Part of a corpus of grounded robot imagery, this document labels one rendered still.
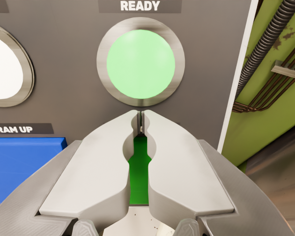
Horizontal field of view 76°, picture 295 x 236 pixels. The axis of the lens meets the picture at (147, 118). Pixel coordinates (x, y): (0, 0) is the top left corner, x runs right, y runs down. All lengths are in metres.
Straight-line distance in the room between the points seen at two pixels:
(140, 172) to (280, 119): 0.43
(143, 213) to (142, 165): 1.02
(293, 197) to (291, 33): 0.33
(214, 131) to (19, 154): 0.16
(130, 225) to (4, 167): 1.02
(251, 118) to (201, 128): 0.40
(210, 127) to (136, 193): 0.09
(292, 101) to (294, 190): 0.19
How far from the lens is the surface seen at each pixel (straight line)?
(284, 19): 0.36
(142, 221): 1.18
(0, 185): 0.22
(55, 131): 0.17
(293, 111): 0.52
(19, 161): 0.19
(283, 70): 0.42
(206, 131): 0.16
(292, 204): 0.53
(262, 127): 0.58
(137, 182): 0.18
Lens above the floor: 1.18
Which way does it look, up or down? 59 degrees down
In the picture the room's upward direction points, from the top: 1 degrees clockwise
